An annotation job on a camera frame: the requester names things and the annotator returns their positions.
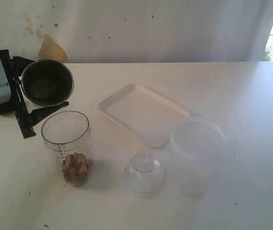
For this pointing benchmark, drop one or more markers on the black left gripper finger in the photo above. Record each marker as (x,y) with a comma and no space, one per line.
(37,115)
(19,64)

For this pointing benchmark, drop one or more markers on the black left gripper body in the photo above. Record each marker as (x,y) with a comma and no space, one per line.
(16,104)

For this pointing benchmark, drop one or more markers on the stainless steel cup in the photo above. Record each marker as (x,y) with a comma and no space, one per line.
(47,82)

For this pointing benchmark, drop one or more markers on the clear dome jar lid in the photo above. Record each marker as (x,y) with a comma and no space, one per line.
(143,174)

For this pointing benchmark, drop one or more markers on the translucent plastic tub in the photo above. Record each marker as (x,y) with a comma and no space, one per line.
(196,150)

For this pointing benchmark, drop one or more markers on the white foam tray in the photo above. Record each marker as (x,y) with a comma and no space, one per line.
(144,113)

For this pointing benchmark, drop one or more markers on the clear measuring glass jar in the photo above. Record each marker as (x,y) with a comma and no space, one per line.
(68,132)

